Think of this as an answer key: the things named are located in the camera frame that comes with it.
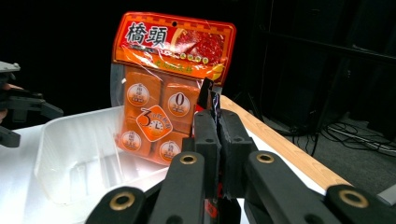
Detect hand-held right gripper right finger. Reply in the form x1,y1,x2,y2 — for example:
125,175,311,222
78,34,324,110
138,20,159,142
218,108,260,200

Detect bundle of floor cables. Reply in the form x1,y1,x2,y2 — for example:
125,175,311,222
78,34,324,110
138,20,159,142
320,120,396,158

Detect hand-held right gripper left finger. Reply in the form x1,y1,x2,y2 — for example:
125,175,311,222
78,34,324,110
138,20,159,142
181,109,222,200

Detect dark cabinet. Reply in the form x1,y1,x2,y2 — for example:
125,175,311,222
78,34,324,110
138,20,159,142
270,55,347,132

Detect small red black packet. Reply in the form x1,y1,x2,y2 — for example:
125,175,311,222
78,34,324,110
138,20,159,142
196,77,242,224

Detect large orange seasoning packet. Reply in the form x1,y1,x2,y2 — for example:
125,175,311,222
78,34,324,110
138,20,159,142
110,11,237,166

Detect translucent plastic container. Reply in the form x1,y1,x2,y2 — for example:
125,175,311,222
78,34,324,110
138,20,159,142
33,105,176,208

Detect white table mat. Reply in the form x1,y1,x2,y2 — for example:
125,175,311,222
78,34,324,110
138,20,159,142
0,122,326,224

